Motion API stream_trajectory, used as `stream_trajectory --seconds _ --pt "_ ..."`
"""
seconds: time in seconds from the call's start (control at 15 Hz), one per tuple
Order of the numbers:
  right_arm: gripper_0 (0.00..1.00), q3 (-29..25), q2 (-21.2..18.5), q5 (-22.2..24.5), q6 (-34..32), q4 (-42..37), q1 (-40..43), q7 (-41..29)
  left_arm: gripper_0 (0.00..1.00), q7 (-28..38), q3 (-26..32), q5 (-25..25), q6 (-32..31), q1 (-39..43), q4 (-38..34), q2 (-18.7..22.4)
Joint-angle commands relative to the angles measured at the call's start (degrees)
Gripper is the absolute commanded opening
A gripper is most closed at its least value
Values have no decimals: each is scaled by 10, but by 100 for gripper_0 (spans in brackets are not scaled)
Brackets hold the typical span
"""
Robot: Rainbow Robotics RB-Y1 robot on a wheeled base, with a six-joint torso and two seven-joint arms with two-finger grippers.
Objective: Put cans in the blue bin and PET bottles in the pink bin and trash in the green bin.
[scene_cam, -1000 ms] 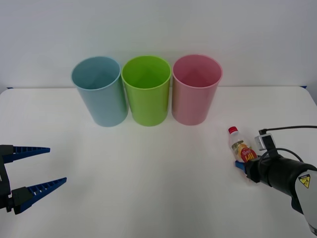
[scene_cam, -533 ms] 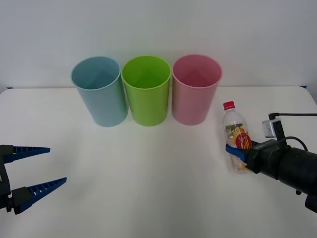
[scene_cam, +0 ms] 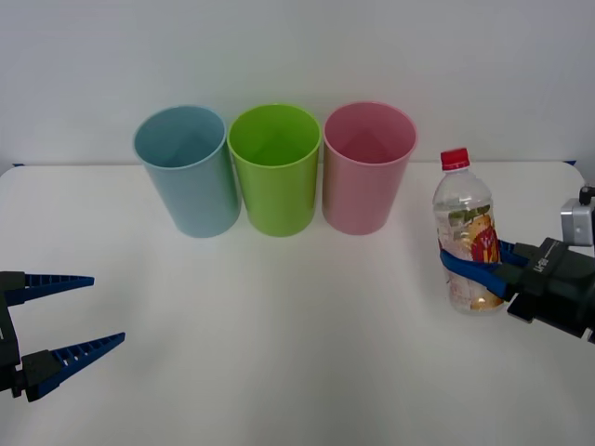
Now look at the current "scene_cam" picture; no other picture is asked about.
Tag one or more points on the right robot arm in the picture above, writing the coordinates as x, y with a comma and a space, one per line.
578, 223

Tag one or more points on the pale blue plastic bin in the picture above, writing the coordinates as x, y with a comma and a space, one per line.
200, 195

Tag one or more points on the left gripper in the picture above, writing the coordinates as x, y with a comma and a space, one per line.
6, 346

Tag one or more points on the clear bottle with red cap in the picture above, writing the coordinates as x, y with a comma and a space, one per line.
458, 209

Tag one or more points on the green plastic bin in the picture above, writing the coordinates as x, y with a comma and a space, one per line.
279, 200

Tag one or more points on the pink plastic bin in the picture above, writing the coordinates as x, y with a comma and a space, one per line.
358, 197

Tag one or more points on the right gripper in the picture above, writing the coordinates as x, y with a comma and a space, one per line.
558, 292

